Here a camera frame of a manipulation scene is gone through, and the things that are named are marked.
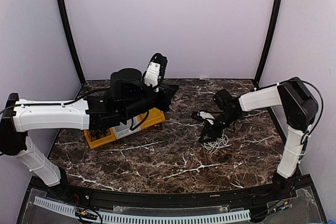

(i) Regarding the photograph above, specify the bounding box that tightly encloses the right black frame post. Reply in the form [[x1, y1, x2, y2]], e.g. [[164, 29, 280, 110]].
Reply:
[[253, 0, 281, 86]]

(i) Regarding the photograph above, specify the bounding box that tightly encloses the white cable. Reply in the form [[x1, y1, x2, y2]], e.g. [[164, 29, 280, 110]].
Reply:
[[201, 133, 232, 154]]

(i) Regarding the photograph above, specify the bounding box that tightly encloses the black frame post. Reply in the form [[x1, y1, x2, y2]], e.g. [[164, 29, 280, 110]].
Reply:
[[253, 0, 281, 86], [57, 0, 86, 85]]

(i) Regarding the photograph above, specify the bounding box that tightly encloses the left black frame post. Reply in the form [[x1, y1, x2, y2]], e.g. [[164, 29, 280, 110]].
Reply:
[[57, 0, 86, 85]]

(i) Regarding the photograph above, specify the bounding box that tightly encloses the white slotted cable duct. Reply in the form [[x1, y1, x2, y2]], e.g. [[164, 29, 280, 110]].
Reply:
[[34, 196, 250, 223]]

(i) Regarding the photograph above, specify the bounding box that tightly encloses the small circuit board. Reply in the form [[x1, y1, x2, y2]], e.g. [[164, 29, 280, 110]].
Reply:
[[74, 207, 98, 220]]

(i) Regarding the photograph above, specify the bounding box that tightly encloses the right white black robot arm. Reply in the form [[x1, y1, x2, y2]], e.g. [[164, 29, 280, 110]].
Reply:
[[192, 77, 324, 179]]

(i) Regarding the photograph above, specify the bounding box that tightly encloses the black front rail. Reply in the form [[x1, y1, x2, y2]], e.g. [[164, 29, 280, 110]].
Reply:
[[31, 176, 313, 210]]

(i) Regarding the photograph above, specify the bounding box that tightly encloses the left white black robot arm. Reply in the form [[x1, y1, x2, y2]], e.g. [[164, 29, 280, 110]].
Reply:
[[1, 68, 179, 201]]

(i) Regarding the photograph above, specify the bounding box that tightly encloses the white plastic bin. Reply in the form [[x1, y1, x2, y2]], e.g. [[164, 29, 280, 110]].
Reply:
[[112, 120, 141, 140]]

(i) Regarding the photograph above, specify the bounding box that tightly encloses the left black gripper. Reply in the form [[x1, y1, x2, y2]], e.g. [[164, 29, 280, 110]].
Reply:
[[122, 81, 179, 121]]

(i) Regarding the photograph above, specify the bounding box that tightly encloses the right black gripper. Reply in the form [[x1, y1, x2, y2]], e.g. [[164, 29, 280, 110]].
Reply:
[[199, 110, 241, 143]]

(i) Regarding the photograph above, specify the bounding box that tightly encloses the yellow bin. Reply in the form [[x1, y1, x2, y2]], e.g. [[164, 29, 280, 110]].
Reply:
[[140, 108, 165, 130], [84, 129, 117, 149]]

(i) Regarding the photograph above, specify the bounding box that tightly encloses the yellow bin near back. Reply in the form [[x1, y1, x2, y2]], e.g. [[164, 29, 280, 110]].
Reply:
[[140, 108, 165, 130]]

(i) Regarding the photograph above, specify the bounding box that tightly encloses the yellow bin near front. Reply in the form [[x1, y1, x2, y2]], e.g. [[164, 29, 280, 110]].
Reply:
[[84, 129, 117, 149]]

